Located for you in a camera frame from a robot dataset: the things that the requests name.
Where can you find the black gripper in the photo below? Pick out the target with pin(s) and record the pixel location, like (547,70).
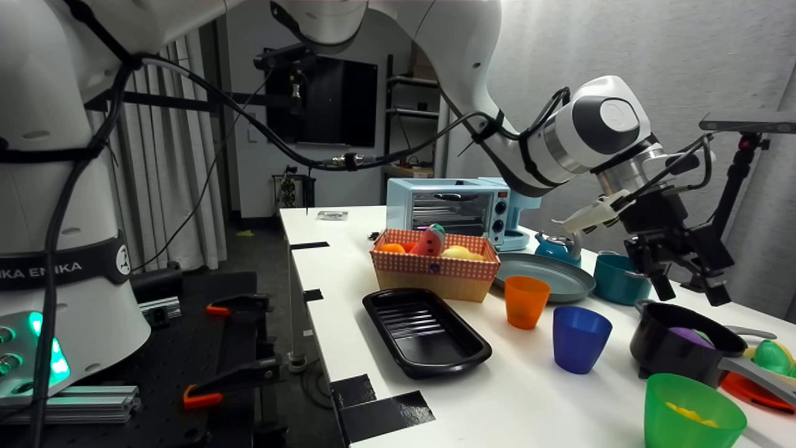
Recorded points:
(663,228)

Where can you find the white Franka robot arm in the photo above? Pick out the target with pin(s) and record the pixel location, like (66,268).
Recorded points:
(50,208)

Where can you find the teal toy pot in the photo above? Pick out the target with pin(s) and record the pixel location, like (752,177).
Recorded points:
(618,281)

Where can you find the black toy pot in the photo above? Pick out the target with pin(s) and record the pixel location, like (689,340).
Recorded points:
(663,357)

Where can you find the grey-teal plate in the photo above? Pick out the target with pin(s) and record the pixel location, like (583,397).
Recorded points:
(568,281)

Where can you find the black plastic plate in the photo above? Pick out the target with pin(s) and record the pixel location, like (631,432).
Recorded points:
(427,331)

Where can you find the grey toy utensil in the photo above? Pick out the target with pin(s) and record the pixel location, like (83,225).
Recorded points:
(749,331)

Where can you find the green yellow toy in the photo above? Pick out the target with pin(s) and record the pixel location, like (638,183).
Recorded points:
(772,357)

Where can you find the red toy utensil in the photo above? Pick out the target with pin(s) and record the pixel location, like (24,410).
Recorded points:
(738,386)

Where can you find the blue plastic cup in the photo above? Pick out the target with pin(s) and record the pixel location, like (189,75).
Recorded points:
(581,340)

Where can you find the yellow toy piece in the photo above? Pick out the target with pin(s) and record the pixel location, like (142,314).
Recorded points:
(692,413)

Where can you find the black tripod stand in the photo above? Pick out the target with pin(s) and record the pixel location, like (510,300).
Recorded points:
(742,166)

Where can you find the green plastic cup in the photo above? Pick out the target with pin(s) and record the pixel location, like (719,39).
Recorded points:
(663,424)

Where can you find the small teal toy pan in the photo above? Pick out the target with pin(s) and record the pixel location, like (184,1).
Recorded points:
(553,249)

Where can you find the orange plastic cup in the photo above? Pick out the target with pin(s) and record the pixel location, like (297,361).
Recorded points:
(526,303)

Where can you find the white curtain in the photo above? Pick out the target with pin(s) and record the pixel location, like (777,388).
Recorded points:
(704,51)

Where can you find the red toy fruit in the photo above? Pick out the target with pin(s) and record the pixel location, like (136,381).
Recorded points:
(427,242)

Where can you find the orange checkered basket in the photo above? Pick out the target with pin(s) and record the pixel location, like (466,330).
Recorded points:
(414,276)

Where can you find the light blue toy oven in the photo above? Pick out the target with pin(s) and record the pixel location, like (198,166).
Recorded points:
(424,208)

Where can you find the orange toy fruit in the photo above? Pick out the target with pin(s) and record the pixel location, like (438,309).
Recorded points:
(388,248)

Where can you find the small white label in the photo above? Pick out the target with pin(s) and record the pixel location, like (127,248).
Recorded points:
(332,215)

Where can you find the tiny black tape square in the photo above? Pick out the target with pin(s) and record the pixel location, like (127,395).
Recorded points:
(312,295)

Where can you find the black monitor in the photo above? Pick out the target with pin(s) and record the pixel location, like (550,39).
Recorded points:
(332,101)

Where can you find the black floor device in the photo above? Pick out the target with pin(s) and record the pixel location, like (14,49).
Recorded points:
(295,189)

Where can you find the grey curtain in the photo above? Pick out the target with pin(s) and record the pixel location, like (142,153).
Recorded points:
(165,183)

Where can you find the black horizontal pole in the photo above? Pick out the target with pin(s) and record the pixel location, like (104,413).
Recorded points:
(165,101)

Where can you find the aluminium extrusion bar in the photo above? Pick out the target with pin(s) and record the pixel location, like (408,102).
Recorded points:
(83,403)

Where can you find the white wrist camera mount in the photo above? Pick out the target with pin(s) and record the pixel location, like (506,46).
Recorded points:
(588,217)

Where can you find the black camera bar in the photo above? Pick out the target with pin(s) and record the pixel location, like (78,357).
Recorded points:
(747,122)

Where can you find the dark wall shelf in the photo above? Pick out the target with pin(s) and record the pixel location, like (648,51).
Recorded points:
(410,83)

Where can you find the black camera on pole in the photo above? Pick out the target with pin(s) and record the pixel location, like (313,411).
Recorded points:
(276,57)

